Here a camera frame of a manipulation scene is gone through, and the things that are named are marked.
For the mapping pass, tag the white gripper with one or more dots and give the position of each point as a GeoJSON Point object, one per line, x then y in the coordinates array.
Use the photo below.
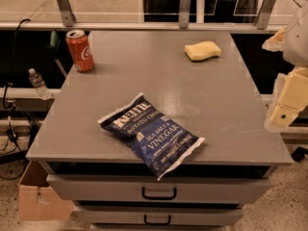
{"type": "Point", "coordinates": [296, 43]}

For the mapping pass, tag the yellow sponge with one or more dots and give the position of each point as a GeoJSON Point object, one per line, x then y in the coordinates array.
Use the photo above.
{"type": "Point", "coordinates": [202, 51]}

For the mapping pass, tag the blue kettle chip bag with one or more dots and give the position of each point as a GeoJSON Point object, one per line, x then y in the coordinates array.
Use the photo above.
{"type": "Point", "coordinates": [158, 140]}

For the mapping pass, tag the grey drawer cabinet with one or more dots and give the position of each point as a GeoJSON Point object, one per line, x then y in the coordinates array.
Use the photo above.
{"type": "Point", "coordinates": [215, 99]}

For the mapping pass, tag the orange soda can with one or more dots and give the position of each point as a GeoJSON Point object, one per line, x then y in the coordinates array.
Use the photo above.
{"type": "Point", "coordinates": [79, 49]}

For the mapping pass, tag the grey drawer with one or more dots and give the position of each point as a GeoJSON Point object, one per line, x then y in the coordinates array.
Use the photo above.
{"type": "Point", "coordinates": [157, 215]}
{"type": "Point", "coordinates": [148, 189]}

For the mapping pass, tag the clear plastic water bottle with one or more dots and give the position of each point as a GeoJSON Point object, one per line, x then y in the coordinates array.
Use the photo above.
{"type": "Point", "coordinates": [39, 84]}

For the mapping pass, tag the top grey drawer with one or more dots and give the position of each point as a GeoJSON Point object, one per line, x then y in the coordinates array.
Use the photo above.
{"type": "Point", "coordinates": [148, 189]}

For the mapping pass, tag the cardboard box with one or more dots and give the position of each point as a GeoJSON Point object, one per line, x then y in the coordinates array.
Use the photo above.
{"type": "Point", "coordinates": [37, 200]}

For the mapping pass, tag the right metal bracket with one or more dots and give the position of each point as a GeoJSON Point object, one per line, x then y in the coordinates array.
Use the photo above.
{"type": "Point", "coordinates": [262, 19]}

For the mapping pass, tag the metal bracket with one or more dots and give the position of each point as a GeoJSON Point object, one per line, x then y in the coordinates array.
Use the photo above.
{"type": "Point", "coordinates": [184, 14]}
{"type": "Point", "coordinates": [262, 19]}
{"type": "Point", "coordinates": [68, 17]}

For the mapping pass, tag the middle metal bracket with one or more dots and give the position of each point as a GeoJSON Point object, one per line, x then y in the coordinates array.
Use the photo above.
{"type": "Point", "coordinates": [184, 14]}

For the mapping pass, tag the left metal bracket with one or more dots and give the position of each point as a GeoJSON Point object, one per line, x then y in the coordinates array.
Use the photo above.
{"type": "Point", "coordinates": [68, 17]}

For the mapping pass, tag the green handled tool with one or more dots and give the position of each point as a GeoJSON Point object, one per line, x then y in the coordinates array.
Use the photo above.
{"type": "Point", "coordinates": [53, 47]}

